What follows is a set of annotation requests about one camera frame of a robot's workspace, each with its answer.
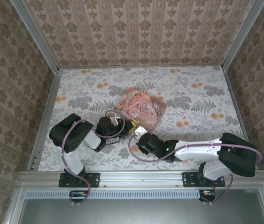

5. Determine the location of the pink fairy tin box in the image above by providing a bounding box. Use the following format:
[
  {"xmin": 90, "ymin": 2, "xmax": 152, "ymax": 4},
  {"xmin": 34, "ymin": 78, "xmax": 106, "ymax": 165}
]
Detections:
[{"xmin": 114, "ymin": 87, "xmax": 167, "ymax": 135}]

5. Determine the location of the floral table cover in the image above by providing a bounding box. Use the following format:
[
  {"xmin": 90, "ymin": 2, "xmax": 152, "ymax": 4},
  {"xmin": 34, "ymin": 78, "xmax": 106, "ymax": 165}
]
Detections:
[{"xmin": 37, "ymin": 67, "xmax": 255, "ymax": 172}]

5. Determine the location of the grey metal sheet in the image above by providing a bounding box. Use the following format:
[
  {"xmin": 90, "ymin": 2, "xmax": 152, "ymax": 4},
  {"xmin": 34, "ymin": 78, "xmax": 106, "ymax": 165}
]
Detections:
[{"xmin": 20, "ymin": 198, "xmax": 264, "ymax": 224}]

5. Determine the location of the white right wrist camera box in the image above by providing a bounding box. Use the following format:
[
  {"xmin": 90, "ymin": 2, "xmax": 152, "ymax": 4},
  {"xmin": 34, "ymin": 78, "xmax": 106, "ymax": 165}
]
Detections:
[{"xmin": 133, "ymin": 126, "xmax": 146, "ymax": 138}]

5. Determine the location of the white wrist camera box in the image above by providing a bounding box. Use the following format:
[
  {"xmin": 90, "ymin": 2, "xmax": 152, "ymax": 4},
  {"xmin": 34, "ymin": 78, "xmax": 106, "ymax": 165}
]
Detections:
[
  {"xmin": 112, "ymin": 113, "xmax": 122, "ymax": 125},
  {"xmin": 133, "ymin": 126, "xmax": 146, "ymax": 138}
]

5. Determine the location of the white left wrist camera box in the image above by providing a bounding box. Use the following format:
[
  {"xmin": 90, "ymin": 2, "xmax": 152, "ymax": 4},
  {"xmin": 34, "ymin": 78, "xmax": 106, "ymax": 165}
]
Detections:
[{"xmin": 112, "ymin": 113, "xmax": 122, "ymax": 125}]

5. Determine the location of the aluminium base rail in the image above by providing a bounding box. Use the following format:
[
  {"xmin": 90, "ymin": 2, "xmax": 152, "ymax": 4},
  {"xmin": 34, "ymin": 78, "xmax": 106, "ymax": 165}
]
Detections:
[{"xmin": 17, "ymin": 169, "xmax": 264, "ymax": 189}]

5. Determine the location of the white slotted cable duct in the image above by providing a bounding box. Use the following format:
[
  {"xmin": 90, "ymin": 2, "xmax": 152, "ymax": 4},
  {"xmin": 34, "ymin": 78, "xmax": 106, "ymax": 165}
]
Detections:
[{"xmin": 26, "ymin": 189, "xmax": 216, "ymax": 199}]

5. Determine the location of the aluminium rear rail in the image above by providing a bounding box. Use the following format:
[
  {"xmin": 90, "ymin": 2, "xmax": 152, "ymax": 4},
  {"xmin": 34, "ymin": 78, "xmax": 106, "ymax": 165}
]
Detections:
[{"xmin": 58, "ymin": 66, "xmax": 225, "ymax": 70}]

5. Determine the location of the aluminium side rail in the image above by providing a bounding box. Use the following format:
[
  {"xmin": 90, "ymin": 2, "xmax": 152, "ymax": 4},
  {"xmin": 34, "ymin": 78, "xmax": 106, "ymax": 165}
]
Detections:
[
  {"xmin": 222, "ymin": 66, "xmax": 258, "ymax": 170},
  {"xmin": 27, "ymin": 70, "xmax": 63, "ymax": 173}
]

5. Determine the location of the small connector with wires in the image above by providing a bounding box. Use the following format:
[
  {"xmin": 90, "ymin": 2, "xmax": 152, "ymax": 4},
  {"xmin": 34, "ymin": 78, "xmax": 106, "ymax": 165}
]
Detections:
[
  {"xmin": 70, "ymin": 190, "xmax": 87, "ymax": 198},
  {"xmin": 201, "ymin": 190, "xmax": 216, "ymax": 198}
]

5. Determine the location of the aluminium frame post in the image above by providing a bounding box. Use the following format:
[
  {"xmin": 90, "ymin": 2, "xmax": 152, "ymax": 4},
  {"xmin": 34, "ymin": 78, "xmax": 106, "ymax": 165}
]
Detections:
[
  {"xmin": 12, "ymin": 0, "xmax": 60, "ymax": 73},
  {"xmin": 222, "ymin": 0, "xmax": 262, "ymax": 70}
]

